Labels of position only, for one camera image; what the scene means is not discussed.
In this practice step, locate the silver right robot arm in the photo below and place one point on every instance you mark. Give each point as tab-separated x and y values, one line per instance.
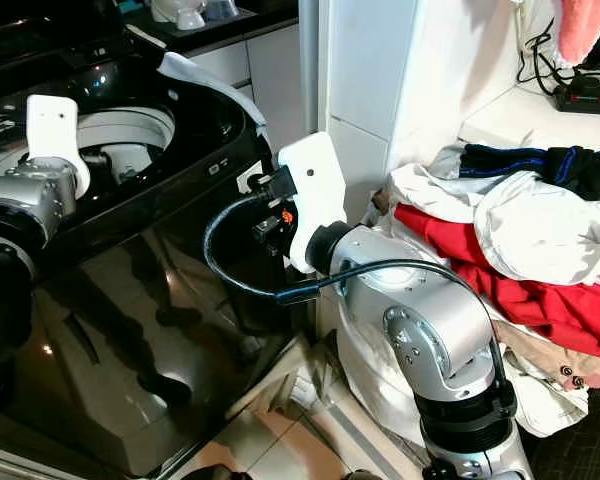
440	330

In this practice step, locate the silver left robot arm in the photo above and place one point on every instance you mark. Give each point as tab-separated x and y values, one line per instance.
20	200

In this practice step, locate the black top-load washing machine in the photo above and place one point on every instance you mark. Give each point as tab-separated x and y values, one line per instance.
170	300

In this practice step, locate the silver washer drum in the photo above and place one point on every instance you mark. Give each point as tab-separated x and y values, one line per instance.
145	125

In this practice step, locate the white cabinet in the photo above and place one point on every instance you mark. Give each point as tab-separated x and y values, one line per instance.
270	70

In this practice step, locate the white ceramic figure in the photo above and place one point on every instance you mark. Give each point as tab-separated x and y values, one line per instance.
178	10

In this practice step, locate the grey metal pole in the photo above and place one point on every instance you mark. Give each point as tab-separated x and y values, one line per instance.
308	60

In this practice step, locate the dark blue garment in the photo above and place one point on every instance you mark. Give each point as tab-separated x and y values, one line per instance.
510	160

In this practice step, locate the red garment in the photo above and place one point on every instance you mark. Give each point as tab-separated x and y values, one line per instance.
520	290

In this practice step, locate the white garment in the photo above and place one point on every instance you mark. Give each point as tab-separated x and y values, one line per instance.
535	225

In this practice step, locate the beige garment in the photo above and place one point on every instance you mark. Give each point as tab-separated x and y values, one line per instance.
555	365

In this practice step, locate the black power strip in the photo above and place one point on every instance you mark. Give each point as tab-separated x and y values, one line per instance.
590	95

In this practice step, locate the pink towel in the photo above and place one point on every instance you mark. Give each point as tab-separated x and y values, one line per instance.
585	30

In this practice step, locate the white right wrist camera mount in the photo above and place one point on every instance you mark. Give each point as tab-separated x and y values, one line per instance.
318	195

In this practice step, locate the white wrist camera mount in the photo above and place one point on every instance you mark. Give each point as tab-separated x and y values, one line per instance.
55	128
318	195

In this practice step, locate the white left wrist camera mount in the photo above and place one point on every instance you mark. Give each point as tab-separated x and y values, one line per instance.
55	128

